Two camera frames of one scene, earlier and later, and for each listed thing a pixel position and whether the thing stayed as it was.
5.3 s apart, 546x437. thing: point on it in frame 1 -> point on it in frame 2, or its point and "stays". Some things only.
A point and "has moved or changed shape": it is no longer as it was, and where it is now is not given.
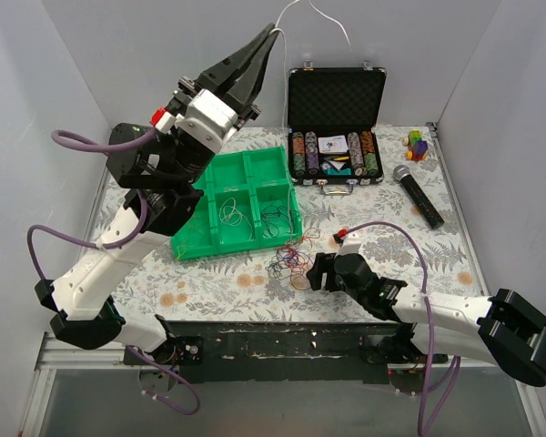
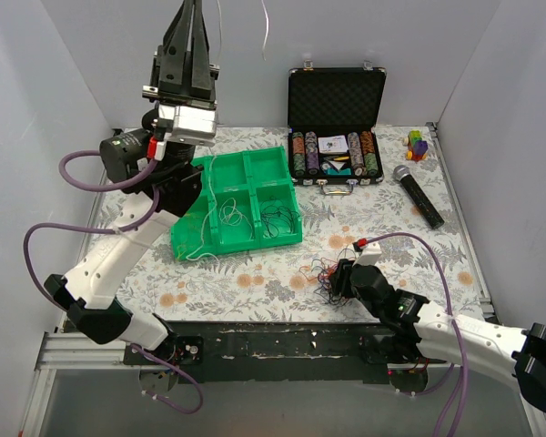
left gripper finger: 244,86 -> 201,76
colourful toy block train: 418,148 stays
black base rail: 233,352 stays
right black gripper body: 325,273 stays
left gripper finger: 218,76 -> 176,43
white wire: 230,215 stays
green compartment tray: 247,204 stays
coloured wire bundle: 294,260 has moved or changed shape
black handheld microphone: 402,174 stays
